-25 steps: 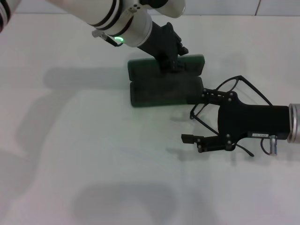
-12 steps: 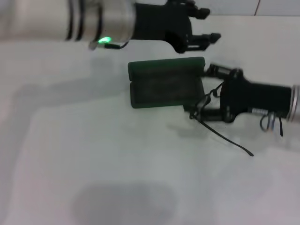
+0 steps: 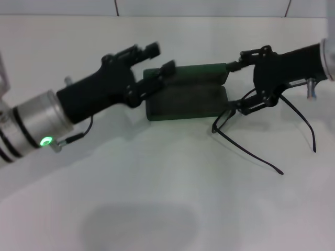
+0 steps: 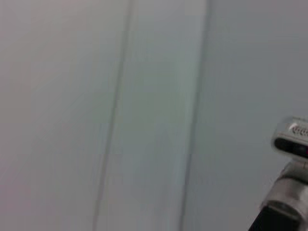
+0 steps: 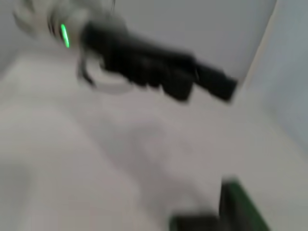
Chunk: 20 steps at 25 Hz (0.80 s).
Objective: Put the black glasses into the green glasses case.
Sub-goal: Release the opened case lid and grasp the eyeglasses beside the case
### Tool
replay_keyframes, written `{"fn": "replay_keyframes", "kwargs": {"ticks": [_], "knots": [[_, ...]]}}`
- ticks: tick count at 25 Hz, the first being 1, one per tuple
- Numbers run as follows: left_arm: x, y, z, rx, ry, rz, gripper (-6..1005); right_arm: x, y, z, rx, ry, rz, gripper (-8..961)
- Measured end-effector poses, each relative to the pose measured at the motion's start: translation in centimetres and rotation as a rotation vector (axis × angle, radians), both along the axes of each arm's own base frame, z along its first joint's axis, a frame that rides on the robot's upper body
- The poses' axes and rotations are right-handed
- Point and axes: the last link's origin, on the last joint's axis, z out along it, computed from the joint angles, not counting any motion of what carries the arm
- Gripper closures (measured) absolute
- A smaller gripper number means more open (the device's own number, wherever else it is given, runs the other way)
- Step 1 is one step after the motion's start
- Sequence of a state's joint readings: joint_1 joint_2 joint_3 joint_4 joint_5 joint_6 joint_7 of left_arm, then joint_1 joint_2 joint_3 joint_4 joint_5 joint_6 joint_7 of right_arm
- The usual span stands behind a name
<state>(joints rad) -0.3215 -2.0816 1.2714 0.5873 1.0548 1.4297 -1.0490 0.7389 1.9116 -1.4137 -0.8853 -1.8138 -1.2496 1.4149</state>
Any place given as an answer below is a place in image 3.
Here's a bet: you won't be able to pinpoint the green glasses case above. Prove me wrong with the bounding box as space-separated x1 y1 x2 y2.
143 62 229 122

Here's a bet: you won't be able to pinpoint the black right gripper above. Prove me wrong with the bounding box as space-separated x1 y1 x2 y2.
226 43 328 116

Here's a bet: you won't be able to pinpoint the black cable with angled plug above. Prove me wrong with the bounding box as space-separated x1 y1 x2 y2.
53 115 94 153

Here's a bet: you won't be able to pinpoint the black thin-framed glasses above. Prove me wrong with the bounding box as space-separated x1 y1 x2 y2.
211 87 317 175

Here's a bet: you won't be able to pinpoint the silver plug with thin cable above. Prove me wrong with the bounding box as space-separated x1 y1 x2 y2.
306 77 318 100

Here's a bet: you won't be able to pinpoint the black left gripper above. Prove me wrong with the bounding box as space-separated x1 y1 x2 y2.
56 41 177 125

